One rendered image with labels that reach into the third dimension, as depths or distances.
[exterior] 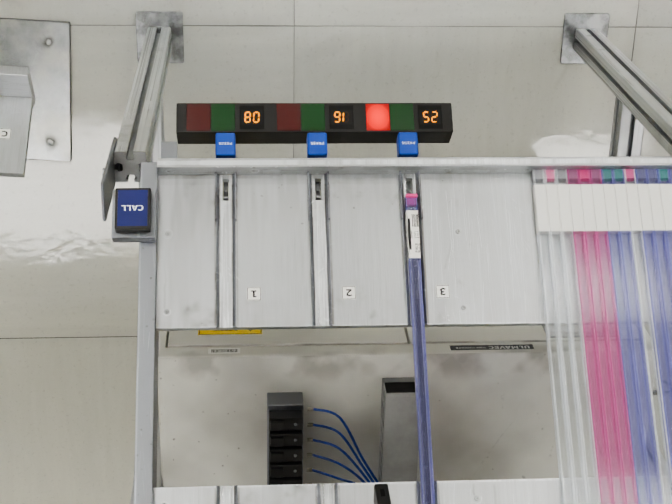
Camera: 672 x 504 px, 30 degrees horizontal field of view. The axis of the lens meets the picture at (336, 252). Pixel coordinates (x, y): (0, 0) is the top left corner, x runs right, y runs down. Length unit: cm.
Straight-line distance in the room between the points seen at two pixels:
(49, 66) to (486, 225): 98
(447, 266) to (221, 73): 85
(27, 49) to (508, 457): 106
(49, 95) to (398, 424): 89
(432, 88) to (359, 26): 17
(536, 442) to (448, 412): 14
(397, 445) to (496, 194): 42
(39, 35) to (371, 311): 97
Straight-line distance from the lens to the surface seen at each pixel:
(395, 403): 172
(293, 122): 154
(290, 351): 174
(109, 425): 252
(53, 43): 221
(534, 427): 183
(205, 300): 145
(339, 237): 148
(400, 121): 156
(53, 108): 225
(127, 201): 145
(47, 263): 237
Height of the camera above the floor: 213
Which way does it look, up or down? 65 degrees down
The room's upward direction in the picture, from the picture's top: 170 degrees clockwise
